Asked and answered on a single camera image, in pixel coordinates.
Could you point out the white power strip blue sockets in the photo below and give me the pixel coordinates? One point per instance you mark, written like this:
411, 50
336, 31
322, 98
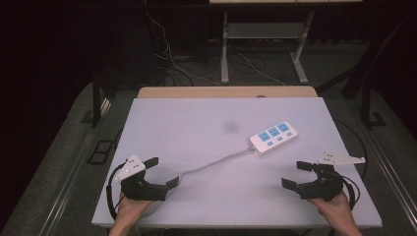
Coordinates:
273, 137

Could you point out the person's right hand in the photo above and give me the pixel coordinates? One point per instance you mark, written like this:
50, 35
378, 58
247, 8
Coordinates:
334, 208

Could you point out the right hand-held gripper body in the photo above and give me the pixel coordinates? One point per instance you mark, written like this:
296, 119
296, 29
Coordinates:
323, 185

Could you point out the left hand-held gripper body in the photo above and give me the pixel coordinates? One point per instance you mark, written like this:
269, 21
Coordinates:
144, 190

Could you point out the black floor frame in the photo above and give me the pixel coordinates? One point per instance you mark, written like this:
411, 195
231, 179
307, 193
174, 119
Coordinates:
100, 152

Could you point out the white metal desk frame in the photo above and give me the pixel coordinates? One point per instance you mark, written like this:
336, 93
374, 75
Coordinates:
226, 49

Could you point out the person's left hand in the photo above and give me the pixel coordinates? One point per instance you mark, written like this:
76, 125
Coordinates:
131, 208

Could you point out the metal floor rail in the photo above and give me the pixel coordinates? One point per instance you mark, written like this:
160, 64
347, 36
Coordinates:
70, 183
390, 164

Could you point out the black metal stand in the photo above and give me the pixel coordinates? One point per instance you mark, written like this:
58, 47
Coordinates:
367, 105
96, 98

